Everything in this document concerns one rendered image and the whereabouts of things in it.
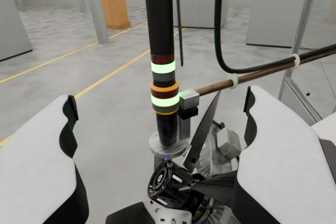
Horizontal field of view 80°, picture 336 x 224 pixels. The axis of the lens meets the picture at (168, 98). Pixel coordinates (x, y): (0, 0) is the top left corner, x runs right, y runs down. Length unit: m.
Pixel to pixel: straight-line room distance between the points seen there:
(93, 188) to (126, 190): 0.33
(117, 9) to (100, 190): 7.16
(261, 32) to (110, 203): 5.08
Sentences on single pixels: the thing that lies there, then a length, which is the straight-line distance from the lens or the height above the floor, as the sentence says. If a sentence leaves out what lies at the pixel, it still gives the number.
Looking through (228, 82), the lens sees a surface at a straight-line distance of 0.38.
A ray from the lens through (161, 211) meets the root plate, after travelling 0.61.
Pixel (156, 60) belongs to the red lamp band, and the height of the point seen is 1.62.
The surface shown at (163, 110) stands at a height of 1.54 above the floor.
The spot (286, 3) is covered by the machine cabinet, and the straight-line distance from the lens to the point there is 5.73.
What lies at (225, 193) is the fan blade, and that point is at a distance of 0.40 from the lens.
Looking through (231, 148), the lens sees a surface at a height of 1.14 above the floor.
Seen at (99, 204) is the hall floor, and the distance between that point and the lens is 2.12.
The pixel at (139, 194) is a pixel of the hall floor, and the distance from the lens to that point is 2.08.
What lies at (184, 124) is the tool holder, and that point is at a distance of 0.35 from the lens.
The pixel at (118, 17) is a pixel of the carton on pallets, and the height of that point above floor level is 0.40.
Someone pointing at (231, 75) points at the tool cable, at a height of 1.56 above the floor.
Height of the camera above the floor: 1.72
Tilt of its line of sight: 31 degrees down
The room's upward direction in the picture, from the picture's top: 3 degrees counter-clockwise
